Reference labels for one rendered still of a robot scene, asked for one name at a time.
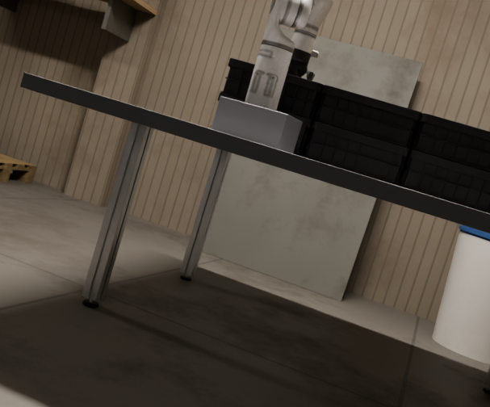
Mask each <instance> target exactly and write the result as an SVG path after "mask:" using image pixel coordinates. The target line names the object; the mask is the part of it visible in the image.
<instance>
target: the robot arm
mask: <svg viewBox="0 0 490 407"><path fill-rule="evenodd" d="M332 5H333V0H272V3H271V7H270V13H269V17H268V20H267V24H266V30H265V32H264V36H263V38H262V43H261V47H260V49H259V53H258V57H257V60H256V63H255V66H254V69H253V74H252V77H251V80H250V84H249V89H248V91H247V95H246V98H245V103H249V104H253V105H255V106H259V107H264V108H267V109H270V110H273V111H276V110H277V107H278V104H279V99H280V96H281V93H282V90H283V85H284V82H285V79H286V76H287V73H288V74H290V75H294V76H296V77H300V78H301V77H302V76H303V75H305V74H307V76H306V77H307V79H308V80H311V81H312V79H313V78H314V77H315V74H314V73H313V72H310V71H308V62H309V60H310V57H315V58H318V56H319V53H318V52H317V51H315V50H313V48H314V44H315V40H316V36H317V33H318V30H319V27H320V25H321V24H322V22H323V21H324V19H325V17H326V15H327V14H328V13H329V11H330V9H331V7H332ZM311 9H312V10H311ZM279 24H282V25H284V26H287V27H292V28H294V29H295V32H294V34H293V36H292V38H291V40H290V39H289V38H287V37H286V36H285V35H284V34H283V33H282V31H281V30H280V28H279Z"/></svg>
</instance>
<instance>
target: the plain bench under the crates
mask: <svg viewBox="0 0 490 407"><path fill-rule="evenodd" d="M20 87H22V88H25V89H28V90H32V91H35V92H38V93H41V94H45V95H47V96H51V97H53V98H56V99H60V100H64V101H66V102H69V103H74V104H77V105H79V106H82V107H87V108H89V109H92V110H95V111H100V112H102V113H105V114H108V115H113V116H115V117H118V118H120V119H123V120H128V121H131V122H132V124H131V127H130V130H129V133H128V138H127V140H126V144H125V146H124V151H123V155H122V157H121V160H120V164H119V169H118V171H117V174H116V177H115V182H114V185H113V188H112V191H111V196H110V199H109V202H108V205H107V210H106V212H105V216H104V218H103V223H102V227H101V229H100V232H99V235H98V240H97V243H96V246H95V249H94V254H93V257H92V260H91V263H90V268H89V270H88V274H87V276H86V281H85V284H84V288H83V290H82V296H84V297H86V298H90V299H89V300H83V302H82V303H83V304H84V305H85V306H87V307H90V308H97V307H98V302H96V301H97V300H103V299H104V296H105V294H106V291H107V286H108V284H109V280H110V277H111V272H112V270H113V266H114V264H115V259H116V256H117V253H118V250H119V245H120V242H121V239H122V236H123V233H124V229H125V225H126V223H127V220H128V215H129V212H130V209H131V206H132V201H133V198H134V195H135V193H136V188H137V184H138V182H139V179H140V174H141V171H142V168H143V165H144V160H145V158H146V154H147V152H148V148H149V144H150V141H151V138H152V134H153V130H154V129H156V130H159V131H163V132H167V133H169V134H172V135H175V136H180V137H182V138H185V139H188V140H191V141H195V142H198V143H201V144H204V145H208V146H211V147H214V148H217V150H216V154H215V156H214V160H213V163H212V165H211V170H210V173H209V176H208V179H207V183H206V186H205V189H204V192H203V197H202V199H201V203H200V205H199V210H198V213H197V216H196V218H195V223H194V226H193V229H192V232H191V236H190V240H189V242H188V245H187V248H186V253H185V256H184V259H183V261H182V266H181V269H180V271H179V272H182V273H183V274H186V275H181V276H180V278H181V279H183V280H186V281H191V277H189V276H192V275H195V272H196V270H197V266H198V264H199V260H200V256H201V253H202V251H203V246H204V243H205V241H206V237H207V233H208V230H209V227H210V224H211V219H212V217H213V214H214V211H215V208H216V204H217V200H218V198H219V195H220V190H221V187H222V185H223V181H224V177H225V175H226V171H227V168H228V164H229V161H230V158H231V156H232V153H234V154H237V155H240V156H242V157H247V158H250V159H253V160H255V161H258V162H263V163H266V164H268V165H271V166H276V167H278V168H281V169H284V170H289V171H291V172H294V173H297V174H302V175H304V176H307V177H309V178H314V179H317V180H320V181H322V182H326V183H330V184H333V185H335V186H339V187H343V188H345V189H348V190H352V191H356V192H358V193H361V194H364V195H369V196H371V197H375V198H377V199H381V200H384V201H388V202H390V203H393V204H397V205H400V206H403V207H406V208H410V209H413V210H416V211H419V212H423V213H426V214H429V215H431V216H436V217H439V218H442V219H444V220H449V221H452V222H455V223H457V224H462V225H465V226H467V227H470V228H473V229H478V230H480V231H483V232H486V233H490V214H489V213H486V212H481V211H479V210H476V209H473V208H469V207H465V206H463V205H460V204H457V203H452V202H450V201H446V200H444V199H439V198H436V197H433V196H431V195H426V194H423V193H420V192H417V191H413V190H409V189H407V188H404V187H399V186H397V185H394V184H390V183H386V182H383V181H380V180H378V179H375V178H370V177H367V176H364V175H361V174H357V173H354V172H351V171H348V170H343V169H341V168H338V167H335V166H331V165H327V164H324V163H322V162H317V161H314V160H312V159H308V158H306V157H301V156H298V155H295V154H293V153H288V152H285V151H282V150H279V149H275V148H271V147H269V146H266V145H261V144H258V143H256V142H252V141H248V140H246V139H242V138H240V137H237V136H232V135H229V134H227V133H223V132H219V131H216V130H213V129H210V128H205V127H203V126H200V125H197V124H193V123H190V122H186V121H184V120H179V119H176V118H174V117H170V116H167V115H163V114H160V113H157V112H155V111H150V110H147V109H144V108H141V107H137V106H133V105H131V104H128V103H123V102H120V101H118V100H114V99H110V98H108V97H104V96H102V95H99V94H94V93H91V92H89V91H85V90H81V89H78V88H75V87H72V86H67V85H65V84H62V83H59V82H54V81H52V80H48V79H46V78H41V77H38V76H36V75H33V74H29V73H24V74H23V79H22V82H21V85H20ZM188 275H189V276H188ZM484 384H485V385H486V386H488V387H489V388H484V389H483V390H484V392H486V393H487V394H490V367H489V369H488V373H487V375H486V378H485V381H484Z"/></svg>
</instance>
